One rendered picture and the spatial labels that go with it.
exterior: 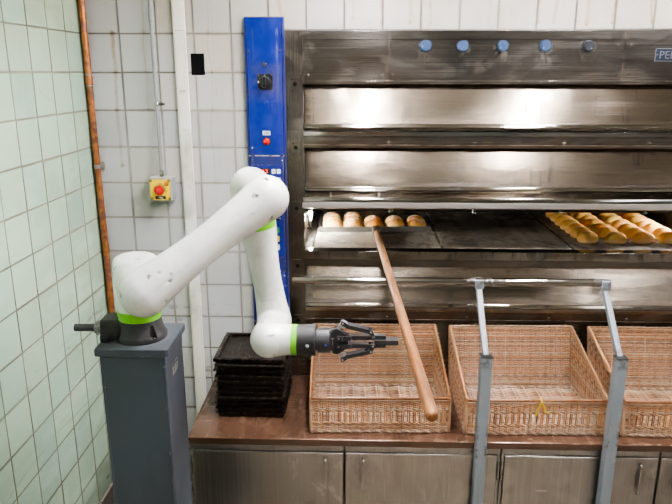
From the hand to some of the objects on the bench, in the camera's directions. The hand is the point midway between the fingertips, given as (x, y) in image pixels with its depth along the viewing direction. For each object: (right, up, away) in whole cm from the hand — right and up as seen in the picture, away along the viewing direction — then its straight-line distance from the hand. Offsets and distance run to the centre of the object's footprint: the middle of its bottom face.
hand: (386, 341), depth 193 cm
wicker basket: (+63, -39, +84) cm, 112 cm away
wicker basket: (+2, -38, +86) cm, 94 cm away
